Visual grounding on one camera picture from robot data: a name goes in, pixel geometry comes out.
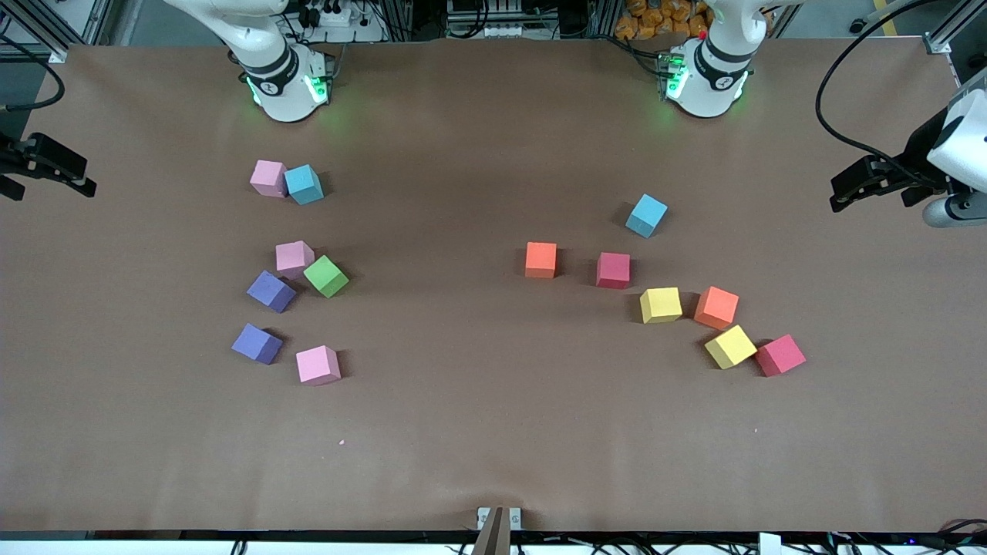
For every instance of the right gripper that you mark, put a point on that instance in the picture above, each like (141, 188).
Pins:
(17, 159)

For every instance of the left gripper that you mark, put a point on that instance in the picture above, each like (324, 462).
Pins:
(919, 151)

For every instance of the yellow foam cube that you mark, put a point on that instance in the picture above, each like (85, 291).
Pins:
(661, 304)
(730, 347)

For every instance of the purple foam cube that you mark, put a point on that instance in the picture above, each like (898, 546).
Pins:
(257, 344)
(271, 291)

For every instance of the pink foam cube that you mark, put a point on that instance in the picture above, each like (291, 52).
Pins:
(268, 178)
(318, 364)
(294, 258)

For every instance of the magenta foam cube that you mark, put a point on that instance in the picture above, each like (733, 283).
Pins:
(780, 354)
(613, 270)

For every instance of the green foam cube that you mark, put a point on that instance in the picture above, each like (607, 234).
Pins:
(325, 276)

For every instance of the orange foam cube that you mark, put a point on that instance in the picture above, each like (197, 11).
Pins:
(716, 307)
(541, 260)

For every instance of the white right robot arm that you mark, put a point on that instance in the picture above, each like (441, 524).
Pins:
(281, 92)

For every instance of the blue foam cube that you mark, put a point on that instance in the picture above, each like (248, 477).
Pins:
(646, 215)
(304, 184)

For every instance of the orange snack bag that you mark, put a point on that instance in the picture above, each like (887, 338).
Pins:
(655, 19)

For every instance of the white power strip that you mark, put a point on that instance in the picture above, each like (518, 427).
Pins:
(339, 31)

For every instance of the white electrical device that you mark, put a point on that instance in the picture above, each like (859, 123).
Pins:
(501, 31)

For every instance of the brown paper table cover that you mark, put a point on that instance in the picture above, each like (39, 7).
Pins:
(493, 385)

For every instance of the aluminium table side rail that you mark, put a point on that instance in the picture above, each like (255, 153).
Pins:
(958, 69)

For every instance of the aluminium frame profile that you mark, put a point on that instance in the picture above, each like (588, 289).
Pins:
(35, 31)
(956, 27)

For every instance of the small metal bracket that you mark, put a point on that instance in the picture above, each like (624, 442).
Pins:
(515, 518)

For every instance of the brown post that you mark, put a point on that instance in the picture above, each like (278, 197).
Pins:
(493, 536)

